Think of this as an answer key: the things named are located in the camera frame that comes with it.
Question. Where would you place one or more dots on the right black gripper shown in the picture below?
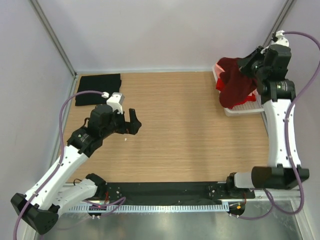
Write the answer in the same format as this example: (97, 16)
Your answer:
(244, 64)

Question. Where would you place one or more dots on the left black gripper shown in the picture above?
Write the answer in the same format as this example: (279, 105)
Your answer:
(135, 123)

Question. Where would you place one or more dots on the dark red t shirt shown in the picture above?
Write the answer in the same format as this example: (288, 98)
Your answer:
(237, 85)

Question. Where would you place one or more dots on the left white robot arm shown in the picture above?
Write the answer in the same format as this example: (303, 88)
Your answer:
(42, 205)

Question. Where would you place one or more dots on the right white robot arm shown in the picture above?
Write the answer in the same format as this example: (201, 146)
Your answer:
(269, 67)

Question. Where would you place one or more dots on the bright red t shirt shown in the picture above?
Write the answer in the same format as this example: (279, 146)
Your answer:
(250, 98)

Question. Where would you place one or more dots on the white plastic basket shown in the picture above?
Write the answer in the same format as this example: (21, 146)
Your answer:
(247, 108)

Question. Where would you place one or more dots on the folded black t shirt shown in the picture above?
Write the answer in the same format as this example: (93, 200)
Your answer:
(110, 83)

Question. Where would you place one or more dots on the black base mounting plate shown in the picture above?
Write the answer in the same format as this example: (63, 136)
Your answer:
(171, 193)

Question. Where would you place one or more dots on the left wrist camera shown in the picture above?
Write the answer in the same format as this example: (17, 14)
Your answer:
(115, 101)

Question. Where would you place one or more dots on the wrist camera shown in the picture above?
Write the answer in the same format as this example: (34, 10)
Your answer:
(278, 38)
(115, 101)

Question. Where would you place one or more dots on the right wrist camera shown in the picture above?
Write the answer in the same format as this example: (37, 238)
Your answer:
(278, 38)

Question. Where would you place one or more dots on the right aluminium frame post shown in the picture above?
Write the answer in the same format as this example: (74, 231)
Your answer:
(279, 20)

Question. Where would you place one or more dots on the aluminium frame post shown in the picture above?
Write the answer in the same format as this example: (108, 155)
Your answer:
(52, 35)
(279, 20)

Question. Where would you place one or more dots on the white slotted cable duct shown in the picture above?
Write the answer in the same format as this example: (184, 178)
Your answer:
(87, 208)

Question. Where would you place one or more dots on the left aluminium frame post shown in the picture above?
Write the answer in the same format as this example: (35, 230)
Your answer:
(52, 35)

